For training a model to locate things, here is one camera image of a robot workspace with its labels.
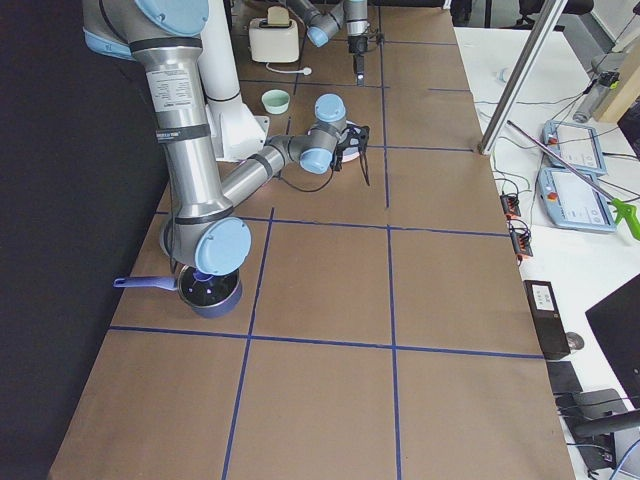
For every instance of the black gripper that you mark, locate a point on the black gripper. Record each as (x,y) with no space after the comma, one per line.
(356,45)
(338,159)

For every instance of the pink plate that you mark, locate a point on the pink plate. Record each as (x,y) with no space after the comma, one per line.
(350,142)

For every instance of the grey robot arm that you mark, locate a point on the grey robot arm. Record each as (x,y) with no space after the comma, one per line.
(185,49)
(322,27)

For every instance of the green bowl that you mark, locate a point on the green bowl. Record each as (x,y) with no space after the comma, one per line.
(276,101)

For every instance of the cream white toaster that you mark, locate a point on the cream white toaster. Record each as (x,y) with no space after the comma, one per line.
(274,38)

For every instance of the orange black power strip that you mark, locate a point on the orange black power strip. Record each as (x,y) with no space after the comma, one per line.
(519,231)

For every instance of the dark blue saucepan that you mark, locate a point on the dark blue saucepan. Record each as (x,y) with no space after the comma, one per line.
(208,295)

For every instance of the upper blue teach pendant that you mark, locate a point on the upper blue teach pendant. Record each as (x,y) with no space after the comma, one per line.
(577,144)

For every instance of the blue teach pendant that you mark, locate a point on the blue teach pendant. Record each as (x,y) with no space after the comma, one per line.
(577,144)
(572,204)

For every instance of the lower blue teach pendant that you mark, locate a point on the lower blue teach pendant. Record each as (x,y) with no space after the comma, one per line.
(572,204)

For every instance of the grey water bottle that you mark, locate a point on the grey water bottle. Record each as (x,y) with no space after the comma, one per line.
(589,104)

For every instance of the black power adapter box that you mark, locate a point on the black power adapter box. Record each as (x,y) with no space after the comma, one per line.
(546,318)

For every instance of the black monitor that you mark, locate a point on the black monitor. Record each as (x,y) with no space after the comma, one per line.
(615,324)

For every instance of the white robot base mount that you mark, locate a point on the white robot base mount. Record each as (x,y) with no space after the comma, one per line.
(236,133)

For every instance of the aluminium camera post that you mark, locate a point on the aluminium camera post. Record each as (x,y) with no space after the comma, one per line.
(549,16)

